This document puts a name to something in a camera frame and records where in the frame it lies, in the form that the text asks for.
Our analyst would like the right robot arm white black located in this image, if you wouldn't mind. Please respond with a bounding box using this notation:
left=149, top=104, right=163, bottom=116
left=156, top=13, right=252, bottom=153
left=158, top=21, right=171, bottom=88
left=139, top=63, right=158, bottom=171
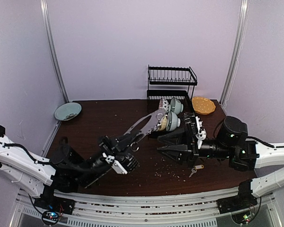
left=158, top=113, right=284, bottom=212

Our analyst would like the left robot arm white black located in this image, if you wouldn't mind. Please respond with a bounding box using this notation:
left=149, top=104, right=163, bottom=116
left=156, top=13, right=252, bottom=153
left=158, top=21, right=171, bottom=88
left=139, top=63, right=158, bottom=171
left=0, top=125, right=139, bottom=210

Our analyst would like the pale green bowl front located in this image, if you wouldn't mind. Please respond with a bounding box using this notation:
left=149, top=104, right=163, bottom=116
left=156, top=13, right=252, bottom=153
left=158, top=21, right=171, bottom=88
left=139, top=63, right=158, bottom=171
left=166, top=111, right=181, bottom=131

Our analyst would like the pale green bowl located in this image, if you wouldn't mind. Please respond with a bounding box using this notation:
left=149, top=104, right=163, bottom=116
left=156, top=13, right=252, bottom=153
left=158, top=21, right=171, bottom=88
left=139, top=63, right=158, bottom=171
left=166, top=111, right=181, bottom=131
left=169, top=97, right=184, bottom=114

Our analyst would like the beige blue patterned bowl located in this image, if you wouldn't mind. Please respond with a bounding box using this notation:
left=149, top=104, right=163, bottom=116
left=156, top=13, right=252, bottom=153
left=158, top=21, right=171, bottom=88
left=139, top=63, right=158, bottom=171
left=157, top=114, right=168, bottom=131

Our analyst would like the key with yellow tag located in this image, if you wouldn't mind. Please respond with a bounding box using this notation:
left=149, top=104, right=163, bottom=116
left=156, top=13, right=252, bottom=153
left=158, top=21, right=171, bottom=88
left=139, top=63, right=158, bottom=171
left=189, top=165, right=204, bottom=178

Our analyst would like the yellow dotted plate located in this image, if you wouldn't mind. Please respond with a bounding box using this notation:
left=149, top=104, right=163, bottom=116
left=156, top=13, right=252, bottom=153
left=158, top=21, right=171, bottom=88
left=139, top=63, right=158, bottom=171
left=192, top=96, right=216, bottom=115

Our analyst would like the pale green bowl rear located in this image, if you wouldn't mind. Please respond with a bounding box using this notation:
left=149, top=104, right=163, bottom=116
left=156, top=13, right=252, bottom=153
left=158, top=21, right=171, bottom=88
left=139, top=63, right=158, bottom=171
left=169, top=97, right=184, bottom=114

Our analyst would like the white blue patterned bowl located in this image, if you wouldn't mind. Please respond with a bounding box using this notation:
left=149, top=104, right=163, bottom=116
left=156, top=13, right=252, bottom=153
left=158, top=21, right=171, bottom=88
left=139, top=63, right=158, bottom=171
left=159, top=98, right=170, bottom=112

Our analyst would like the light blue floral plate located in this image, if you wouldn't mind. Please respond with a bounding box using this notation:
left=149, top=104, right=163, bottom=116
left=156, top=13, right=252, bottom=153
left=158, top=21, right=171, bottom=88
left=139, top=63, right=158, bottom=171
left=54, top=102, right=82, bottom=121

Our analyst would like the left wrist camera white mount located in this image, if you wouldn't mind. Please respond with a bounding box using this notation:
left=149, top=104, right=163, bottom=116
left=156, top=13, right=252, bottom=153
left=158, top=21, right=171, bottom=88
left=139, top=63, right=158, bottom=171
left=102, top=153, right=128, bottom=175

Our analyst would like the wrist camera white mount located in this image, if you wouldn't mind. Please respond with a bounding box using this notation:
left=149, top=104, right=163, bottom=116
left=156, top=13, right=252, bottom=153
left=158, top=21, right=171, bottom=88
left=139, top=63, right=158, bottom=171
left=195, top=116, right=207, bottom=140
left=102, top=153, right=128, bottom=175

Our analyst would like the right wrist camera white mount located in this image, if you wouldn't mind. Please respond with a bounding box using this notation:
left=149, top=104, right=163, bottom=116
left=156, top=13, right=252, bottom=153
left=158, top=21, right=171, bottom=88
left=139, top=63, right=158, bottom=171
left=195, top=116, right=207, bottom=140

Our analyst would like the black wire dish rack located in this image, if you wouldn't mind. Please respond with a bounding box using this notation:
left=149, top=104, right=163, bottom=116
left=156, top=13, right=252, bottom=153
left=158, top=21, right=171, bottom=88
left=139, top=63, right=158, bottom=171
left=146, top=65, right=197, bottom=113

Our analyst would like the aluminium front rail base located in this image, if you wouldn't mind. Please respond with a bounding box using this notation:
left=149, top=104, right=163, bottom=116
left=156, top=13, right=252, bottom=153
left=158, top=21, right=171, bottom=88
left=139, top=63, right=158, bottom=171
left=8, top=187, right=284, bottom=227

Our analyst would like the right aluminium frame post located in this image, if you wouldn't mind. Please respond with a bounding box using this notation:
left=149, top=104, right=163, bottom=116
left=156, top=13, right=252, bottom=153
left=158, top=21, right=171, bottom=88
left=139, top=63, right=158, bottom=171
left=219, top=0, right=250, bottom=111

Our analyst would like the aluminium frame post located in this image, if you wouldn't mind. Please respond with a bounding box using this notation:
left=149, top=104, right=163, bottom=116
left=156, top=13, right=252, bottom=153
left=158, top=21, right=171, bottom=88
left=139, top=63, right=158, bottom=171
left=40, top=0, right=69, bottom=103
left=219, top=0, right=250, bottom=111

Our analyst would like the black braided cable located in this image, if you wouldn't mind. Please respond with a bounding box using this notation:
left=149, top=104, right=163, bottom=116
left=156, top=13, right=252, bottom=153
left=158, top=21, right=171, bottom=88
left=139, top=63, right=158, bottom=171
left=0, top=138, right=53, bottom=166

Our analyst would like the left aluminium frame post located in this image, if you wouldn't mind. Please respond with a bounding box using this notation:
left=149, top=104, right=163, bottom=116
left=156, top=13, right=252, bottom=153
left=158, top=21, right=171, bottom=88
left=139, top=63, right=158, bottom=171
left=40, top=0, right=69, bottom=103

